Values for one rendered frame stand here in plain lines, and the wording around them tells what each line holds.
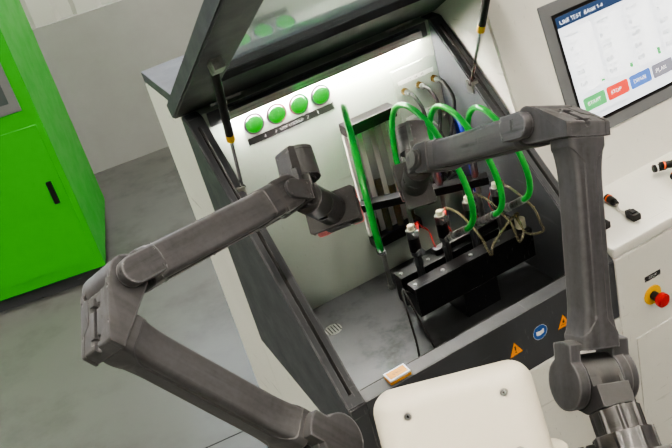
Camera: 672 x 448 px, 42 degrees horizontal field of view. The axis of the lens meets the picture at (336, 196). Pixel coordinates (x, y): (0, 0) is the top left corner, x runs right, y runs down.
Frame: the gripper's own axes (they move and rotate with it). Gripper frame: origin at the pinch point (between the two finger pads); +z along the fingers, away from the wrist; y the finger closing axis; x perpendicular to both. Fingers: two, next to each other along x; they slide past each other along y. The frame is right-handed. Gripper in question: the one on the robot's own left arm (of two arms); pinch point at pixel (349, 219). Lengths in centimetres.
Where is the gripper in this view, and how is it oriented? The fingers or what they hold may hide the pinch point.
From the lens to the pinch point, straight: 166.9
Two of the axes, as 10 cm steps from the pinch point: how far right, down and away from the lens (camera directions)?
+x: 2.5, 9.1, -3.3
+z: 4.0, 2.2, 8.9
